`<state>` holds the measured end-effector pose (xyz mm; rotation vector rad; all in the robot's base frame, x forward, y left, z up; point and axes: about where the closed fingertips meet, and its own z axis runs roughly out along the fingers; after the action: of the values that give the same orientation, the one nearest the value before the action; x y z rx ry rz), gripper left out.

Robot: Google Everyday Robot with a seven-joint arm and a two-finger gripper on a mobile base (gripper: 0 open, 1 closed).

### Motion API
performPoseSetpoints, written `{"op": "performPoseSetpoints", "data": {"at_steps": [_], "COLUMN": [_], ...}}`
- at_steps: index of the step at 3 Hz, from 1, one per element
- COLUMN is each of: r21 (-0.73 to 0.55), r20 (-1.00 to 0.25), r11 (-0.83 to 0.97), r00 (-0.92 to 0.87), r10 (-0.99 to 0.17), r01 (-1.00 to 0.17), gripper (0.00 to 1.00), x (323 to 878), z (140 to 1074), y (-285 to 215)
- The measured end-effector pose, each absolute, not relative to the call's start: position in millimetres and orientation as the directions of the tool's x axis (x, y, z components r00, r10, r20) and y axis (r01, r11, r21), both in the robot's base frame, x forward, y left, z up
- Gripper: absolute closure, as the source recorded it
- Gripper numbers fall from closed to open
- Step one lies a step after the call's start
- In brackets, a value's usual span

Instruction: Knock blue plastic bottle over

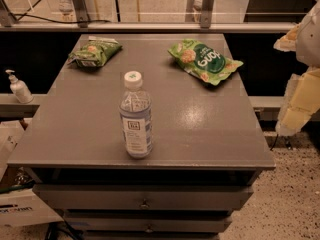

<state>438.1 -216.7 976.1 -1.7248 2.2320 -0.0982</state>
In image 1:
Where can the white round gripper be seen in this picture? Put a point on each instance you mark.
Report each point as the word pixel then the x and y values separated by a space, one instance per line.
pixel 310 40

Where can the blue plastic water bottle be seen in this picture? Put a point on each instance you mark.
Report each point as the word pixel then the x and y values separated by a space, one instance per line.
pixel 135 114

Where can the white pump dispenser bottle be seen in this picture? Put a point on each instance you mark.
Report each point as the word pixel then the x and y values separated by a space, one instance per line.
pixel 19 88

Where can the green snack bag right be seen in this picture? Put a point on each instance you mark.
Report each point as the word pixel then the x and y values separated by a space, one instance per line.
pixel 202 61

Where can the green snack bag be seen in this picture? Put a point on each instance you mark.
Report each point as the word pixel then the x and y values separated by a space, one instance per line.
pixel 95 53
pixel 202 61

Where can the grey drawer cabinet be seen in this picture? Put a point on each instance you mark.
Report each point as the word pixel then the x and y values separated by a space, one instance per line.
pixel 207 149

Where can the top drawer metal knob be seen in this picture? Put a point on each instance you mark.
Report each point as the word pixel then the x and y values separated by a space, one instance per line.
pixel 144 205

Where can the green snack bag left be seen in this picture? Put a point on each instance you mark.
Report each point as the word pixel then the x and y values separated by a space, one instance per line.
pixel 95 53

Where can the grey metal railing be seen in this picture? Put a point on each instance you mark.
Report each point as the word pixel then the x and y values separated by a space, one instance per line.
pixel 153 16

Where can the white cardboard box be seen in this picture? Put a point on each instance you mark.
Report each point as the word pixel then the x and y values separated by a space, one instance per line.
pixel 19 206

